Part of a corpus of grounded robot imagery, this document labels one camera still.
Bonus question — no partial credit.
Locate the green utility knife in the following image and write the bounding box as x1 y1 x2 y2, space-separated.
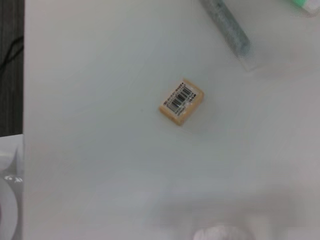
287 0 320 17

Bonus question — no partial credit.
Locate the beige eraser with barcode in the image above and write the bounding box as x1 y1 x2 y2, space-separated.
158 76 205 128

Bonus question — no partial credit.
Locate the grey marker pen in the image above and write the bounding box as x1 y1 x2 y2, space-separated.
199 0 261 72

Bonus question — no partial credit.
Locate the black floor cable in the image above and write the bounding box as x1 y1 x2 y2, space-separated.
0 34 25 76

